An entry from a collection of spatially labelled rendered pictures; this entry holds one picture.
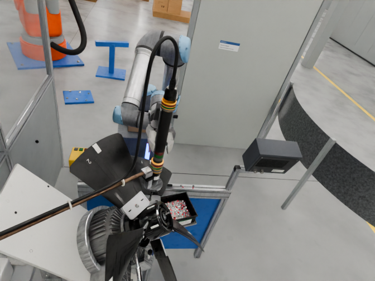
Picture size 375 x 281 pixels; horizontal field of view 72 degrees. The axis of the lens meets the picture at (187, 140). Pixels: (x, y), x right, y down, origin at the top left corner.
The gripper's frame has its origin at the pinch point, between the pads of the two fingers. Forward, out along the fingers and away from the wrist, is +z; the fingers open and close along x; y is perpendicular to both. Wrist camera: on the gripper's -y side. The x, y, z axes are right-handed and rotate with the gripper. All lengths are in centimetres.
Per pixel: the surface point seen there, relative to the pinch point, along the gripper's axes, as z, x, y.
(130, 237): 22.0, 6.5, 14.9
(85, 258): 17.2, 20.2, 37.6
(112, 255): 29.3, 10.6, 10.5
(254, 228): -68, -113, 149
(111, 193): 4.0, 13.9, 19.1
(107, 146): -7.4, 17.2, 8.4
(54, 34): -360, 145, 106
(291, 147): -40, -77, 25
